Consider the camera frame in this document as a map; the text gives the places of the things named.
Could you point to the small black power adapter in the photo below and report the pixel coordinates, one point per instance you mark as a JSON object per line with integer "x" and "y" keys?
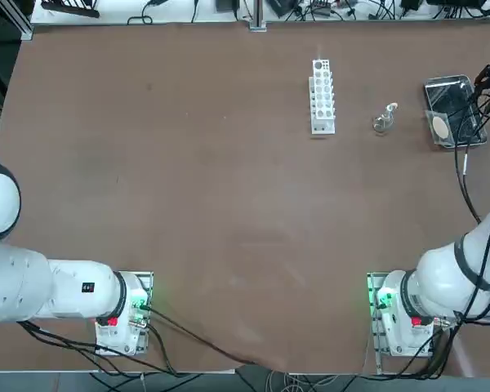
{"x": 227, "y": 5}

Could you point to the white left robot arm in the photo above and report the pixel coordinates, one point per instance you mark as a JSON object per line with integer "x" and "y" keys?
{"x": 65, "y": 290}

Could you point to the clear glass test tube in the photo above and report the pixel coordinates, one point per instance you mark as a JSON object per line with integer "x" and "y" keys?
{"x": 319, "y": 57}

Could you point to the black metal rack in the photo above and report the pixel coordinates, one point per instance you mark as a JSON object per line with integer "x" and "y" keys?
{"x": 73, "y": 11}

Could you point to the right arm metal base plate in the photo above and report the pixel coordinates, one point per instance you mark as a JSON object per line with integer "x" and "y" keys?
{"x": 371, "y": 326}

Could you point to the white test tube rack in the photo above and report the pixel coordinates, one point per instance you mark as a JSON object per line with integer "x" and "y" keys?
{"x": 322, "y": 122}

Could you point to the clear glass flask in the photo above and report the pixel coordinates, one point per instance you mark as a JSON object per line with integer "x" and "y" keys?
{"x": 383, "y": 122}

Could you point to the black electronics box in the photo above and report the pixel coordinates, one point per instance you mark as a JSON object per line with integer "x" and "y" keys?
{"x": 281, "y": 7}

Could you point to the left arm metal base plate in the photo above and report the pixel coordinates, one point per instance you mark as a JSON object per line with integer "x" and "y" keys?
{"x": 147, "y": 286}

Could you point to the aluminium profile post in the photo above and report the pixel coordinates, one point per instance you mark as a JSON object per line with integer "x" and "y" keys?
{"x": 258, "y": 16}

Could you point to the shiny steel tray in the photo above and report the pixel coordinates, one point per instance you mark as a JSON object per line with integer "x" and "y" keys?
{"x": 445, "y": 92}

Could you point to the aluminium frame rail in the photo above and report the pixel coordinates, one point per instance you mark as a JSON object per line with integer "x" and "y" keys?
{"x": 24, "y": 28}

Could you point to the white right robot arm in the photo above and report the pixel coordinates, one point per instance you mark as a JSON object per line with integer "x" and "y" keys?
{"x": 445, "y": 277}

